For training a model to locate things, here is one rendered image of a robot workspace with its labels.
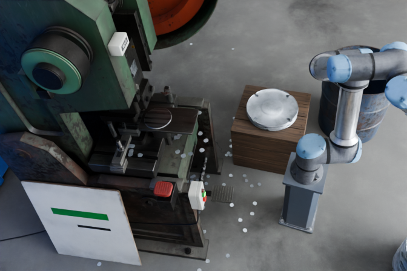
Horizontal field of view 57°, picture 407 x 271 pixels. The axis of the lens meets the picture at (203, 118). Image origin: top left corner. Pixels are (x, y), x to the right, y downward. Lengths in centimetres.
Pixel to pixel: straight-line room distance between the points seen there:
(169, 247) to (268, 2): 244
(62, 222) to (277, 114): 128
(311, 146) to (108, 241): 113
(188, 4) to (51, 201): 113
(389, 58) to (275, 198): 138
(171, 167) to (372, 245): 117
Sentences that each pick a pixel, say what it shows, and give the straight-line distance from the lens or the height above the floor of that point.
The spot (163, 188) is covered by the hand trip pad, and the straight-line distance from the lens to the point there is 150.
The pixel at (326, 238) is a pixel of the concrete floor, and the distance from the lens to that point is 223.
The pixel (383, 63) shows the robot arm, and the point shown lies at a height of 132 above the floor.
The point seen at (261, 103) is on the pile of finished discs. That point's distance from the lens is 222.
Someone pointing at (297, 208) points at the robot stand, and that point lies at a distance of 204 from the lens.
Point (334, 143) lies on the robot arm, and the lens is 169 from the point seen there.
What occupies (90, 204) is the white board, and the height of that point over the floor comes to 48.
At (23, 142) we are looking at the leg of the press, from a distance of 169.
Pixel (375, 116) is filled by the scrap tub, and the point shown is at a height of 27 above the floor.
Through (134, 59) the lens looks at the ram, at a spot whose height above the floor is 109.
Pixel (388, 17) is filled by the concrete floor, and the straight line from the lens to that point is 365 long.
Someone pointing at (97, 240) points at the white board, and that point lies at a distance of 214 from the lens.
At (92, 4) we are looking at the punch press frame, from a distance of 117.
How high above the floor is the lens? 202
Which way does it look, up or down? 49 degrees down
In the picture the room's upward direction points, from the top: 9 degrees counter-clockwise
